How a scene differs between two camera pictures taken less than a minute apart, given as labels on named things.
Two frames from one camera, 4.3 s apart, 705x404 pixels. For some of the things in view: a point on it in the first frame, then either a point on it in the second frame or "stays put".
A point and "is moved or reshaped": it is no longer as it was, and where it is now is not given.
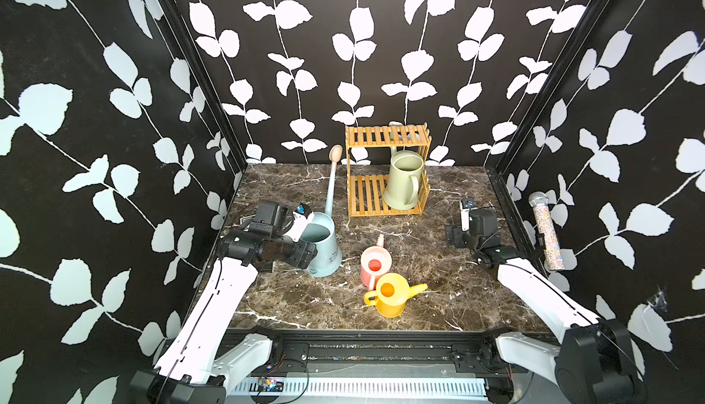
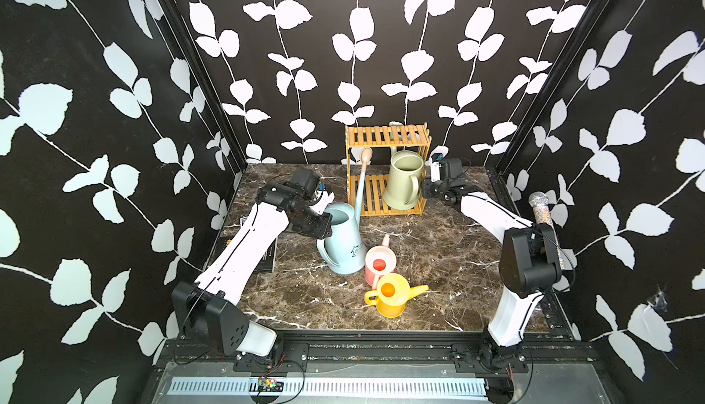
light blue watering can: (322, 232) is moved or reshaped
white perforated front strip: (363, 388) stays put
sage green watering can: (406, 166) stays put
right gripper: (458, 235) → (426, 188)
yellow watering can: (392, 293) stays put
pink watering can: (375, 262) stays put
